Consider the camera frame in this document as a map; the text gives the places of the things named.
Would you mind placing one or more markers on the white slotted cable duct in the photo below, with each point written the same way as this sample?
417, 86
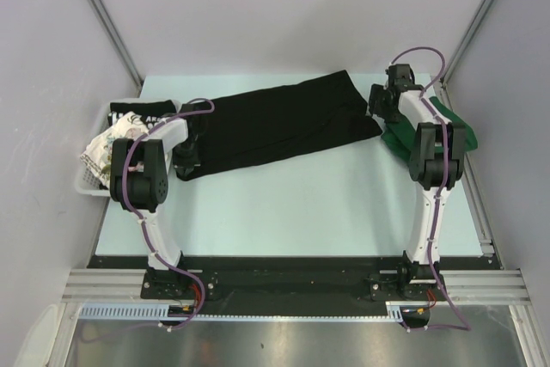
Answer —
135, 312

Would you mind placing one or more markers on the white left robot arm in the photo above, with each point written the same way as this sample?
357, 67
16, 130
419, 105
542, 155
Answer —
139, 183

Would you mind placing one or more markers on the plain black t-shirt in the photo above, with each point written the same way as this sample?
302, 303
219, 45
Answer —
271, 125

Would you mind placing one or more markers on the white floral t-shirt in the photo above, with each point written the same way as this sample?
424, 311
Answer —
97, 156

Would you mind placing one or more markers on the white plastic basket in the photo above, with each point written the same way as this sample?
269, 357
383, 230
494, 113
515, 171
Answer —
86, 183

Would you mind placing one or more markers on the aluminium frame rail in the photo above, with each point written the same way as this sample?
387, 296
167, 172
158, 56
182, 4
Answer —
103, 286

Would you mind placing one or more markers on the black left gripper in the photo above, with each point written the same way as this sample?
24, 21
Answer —
185, 166

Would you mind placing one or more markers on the black printed t-shirt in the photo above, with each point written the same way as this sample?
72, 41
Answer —
149, 112

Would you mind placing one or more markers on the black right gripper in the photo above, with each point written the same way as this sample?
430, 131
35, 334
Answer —
376, 92

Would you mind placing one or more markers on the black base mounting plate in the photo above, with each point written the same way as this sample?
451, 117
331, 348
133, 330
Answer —
302, 287

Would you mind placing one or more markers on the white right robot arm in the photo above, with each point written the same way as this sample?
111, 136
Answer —
436, 164

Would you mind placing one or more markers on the green folded t-shirt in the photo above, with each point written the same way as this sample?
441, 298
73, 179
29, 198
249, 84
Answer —
399, 137

